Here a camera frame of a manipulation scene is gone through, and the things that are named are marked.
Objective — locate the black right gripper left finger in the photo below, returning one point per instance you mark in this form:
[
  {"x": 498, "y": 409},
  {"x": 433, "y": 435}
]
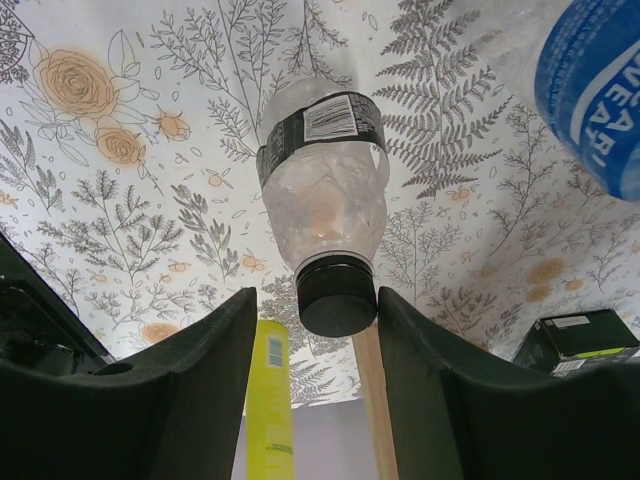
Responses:
[{"x": 171, "y": 411}]

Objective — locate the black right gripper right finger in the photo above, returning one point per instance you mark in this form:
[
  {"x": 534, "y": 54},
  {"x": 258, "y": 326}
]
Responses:
[{"x": 459, "y": 412}]

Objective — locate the black bottle cap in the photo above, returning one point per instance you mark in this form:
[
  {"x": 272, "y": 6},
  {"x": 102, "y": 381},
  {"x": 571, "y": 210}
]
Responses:
[{"x": 336, "y": 295}]

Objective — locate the clear dark-label bottle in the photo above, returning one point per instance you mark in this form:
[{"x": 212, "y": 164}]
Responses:
[{"x": 323, "y": 168}]

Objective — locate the blue-label Pocari bottle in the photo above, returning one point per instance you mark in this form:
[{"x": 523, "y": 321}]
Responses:
[{"x": 577, "y": 63}]

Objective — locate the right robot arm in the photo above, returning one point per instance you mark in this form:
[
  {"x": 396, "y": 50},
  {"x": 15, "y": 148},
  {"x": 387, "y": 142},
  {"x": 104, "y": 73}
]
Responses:
[{"x": 39, "y": 332}]

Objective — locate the yellow bottle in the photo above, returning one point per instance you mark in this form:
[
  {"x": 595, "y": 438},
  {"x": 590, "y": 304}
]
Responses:
[{"x": 269, "y": 428}]

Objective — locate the wooden shelf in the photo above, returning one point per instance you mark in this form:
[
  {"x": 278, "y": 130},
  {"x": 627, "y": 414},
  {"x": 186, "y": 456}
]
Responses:
[{"x": 372, "y": 376}]

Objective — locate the yellow green box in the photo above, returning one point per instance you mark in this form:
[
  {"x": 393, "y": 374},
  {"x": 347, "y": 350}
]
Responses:
[{"x": 569, "y": 344}]

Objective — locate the floral table mat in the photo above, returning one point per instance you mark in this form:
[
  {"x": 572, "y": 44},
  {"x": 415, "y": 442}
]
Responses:
[{"x": 128, "y": 138}]

